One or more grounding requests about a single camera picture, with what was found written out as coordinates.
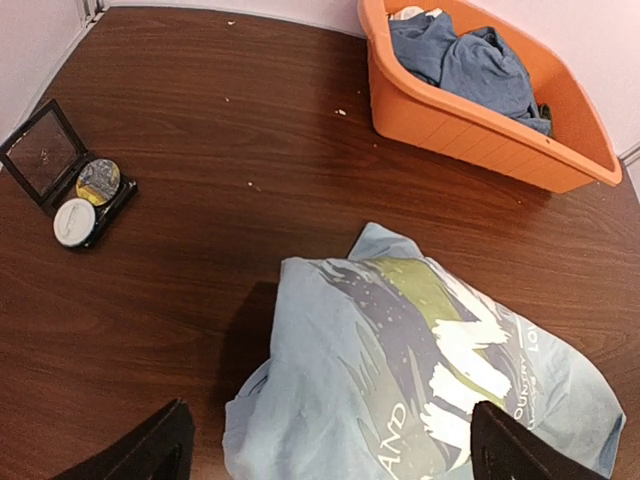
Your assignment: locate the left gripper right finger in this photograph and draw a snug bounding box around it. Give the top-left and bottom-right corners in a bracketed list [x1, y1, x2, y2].
[471, 401, 605, 480]

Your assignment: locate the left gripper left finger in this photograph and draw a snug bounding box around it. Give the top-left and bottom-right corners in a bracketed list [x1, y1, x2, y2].
[56, 399, 195, 479]

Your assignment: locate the light blue printed t-shirt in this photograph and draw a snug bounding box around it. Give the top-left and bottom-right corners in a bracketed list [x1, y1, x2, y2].
[223, 223, 626, 479]

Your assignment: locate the white round brooch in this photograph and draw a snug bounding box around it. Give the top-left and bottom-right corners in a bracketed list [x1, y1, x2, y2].
[53, 198, 96, 248]

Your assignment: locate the painted round brooch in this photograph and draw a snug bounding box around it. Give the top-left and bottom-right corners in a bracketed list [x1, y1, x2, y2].
[76, 158, 121, 207]

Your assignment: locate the black open brooch case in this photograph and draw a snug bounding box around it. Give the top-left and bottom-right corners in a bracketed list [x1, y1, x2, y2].
[1, 100, 138, 249]

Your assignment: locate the orange plastic basin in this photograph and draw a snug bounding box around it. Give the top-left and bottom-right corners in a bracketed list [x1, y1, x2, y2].
[358, 0, 623, 193]

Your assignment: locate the dark blue garment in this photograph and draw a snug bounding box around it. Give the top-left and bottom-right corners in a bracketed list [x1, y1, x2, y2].
[388, 6, 553, 136]

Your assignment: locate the left aluminium corner post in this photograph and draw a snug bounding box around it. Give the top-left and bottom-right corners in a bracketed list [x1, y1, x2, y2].
[74, 0, 105, 24]

